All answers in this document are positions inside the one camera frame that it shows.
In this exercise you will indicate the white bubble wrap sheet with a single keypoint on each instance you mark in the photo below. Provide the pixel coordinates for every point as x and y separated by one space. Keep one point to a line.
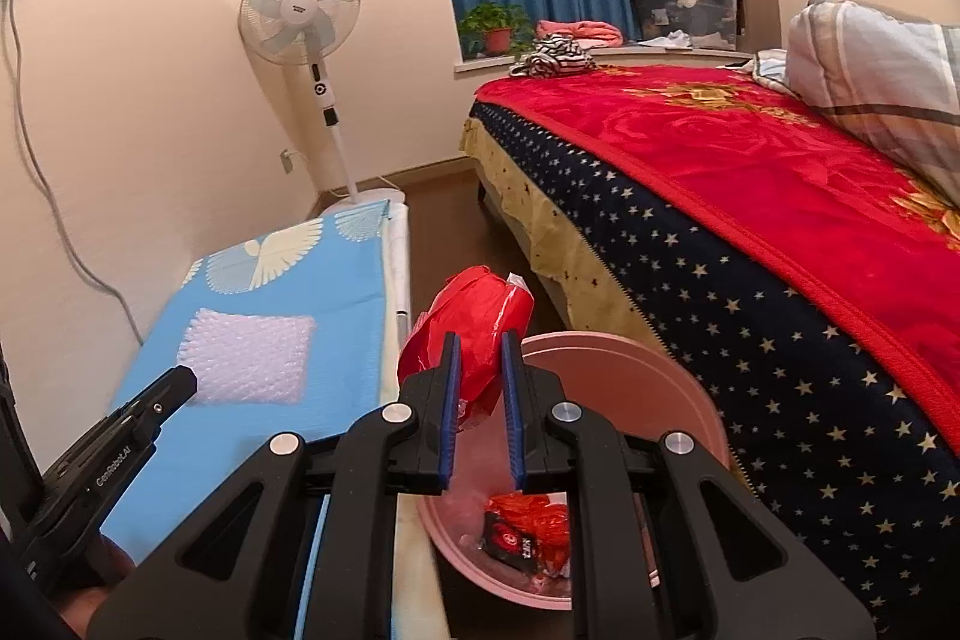
240 359

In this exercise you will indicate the potted green plant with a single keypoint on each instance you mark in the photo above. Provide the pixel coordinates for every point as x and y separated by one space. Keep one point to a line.
496 29

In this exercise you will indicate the small red bag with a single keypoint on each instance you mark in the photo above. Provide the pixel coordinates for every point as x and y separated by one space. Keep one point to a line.
480 307

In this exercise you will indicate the zebra striped cloth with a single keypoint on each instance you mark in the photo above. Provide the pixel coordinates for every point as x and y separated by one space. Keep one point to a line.
553 55

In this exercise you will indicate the plaid pillow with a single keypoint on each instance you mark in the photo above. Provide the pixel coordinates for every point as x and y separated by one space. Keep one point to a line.
889 80

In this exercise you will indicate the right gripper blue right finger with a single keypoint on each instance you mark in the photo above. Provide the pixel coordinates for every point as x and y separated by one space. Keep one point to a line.
511 362

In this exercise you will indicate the red plastic bag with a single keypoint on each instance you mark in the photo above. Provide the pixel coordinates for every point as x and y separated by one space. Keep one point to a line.
547 519

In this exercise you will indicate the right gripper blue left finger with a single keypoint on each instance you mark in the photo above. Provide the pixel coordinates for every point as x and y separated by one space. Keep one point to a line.
449 372

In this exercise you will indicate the red floral blanket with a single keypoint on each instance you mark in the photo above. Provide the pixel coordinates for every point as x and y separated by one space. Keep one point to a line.
862 240

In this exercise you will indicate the pink folded cloth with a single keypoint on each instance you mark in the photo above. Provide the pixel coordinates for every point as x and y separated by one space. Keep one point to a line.
586 33

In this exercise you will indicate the pink plastic basin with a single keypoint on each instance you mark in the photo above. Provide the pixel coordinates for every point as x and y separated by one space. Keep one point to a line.
642 392

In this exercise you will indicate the navy star bed sheet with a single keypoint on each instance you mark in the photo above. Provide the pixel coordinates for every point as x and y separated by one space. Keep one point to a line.
832 445

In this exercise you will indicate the clear storage box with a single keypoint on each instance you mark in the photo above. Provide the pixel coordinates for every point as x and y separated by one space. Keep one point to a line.
709 24

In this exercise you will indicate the white standing fan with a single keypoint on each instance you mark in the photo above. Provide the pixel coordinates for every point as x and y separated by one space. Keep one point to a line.
304 33

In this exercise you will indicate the left hand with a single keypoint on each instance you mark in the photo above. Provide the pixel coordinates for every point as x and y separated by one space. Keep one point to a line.
91 583

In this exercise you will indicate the black red snack wrapper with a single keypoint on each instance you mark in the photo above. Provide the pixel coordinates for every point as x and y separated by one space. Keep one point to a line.
506 544

